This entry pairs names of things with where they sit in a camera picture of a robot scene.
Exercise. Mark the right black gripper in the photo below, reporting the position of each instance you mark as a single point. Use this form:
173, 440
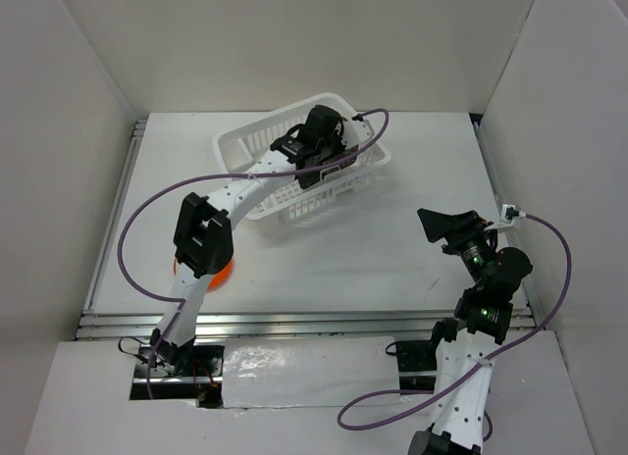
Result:
439, 225

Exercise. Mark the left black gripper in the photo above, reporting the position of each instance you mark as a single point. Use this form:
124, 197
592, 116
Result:
339, 146

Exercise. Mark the orange round plate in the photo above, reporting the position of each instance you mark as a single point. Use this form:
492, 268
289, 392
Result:
220, 278

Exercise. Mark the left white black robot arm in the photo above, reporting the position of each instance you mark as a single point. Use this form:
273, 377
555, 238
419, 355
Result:
204, 232

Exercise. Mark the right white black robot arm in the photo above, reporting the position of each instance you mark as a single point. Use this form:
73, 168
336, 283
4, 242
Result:
479, 327

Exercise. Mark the white plastic dish rack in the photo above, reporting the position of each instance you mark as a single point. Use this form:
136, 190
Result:
239, 148

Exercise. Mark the white foam board cover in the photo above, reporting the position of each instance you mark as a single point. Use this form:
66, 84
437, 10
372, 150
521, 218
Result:
301, 372

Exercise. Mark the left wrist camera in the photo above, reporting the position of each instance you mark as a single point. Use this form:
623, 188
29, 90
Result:
354, 135

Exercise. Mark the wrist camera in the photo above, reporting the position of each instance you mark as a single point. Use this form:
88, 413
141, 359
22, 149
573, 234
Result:
354, 135
509, 216

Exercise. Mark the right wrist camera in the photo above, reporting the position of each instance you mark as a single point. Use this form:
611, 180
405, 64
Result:
509, 216

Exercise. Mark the aluminium rail frame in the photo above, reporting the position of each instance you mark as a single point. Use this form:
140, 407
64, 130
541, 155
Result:
363, 264

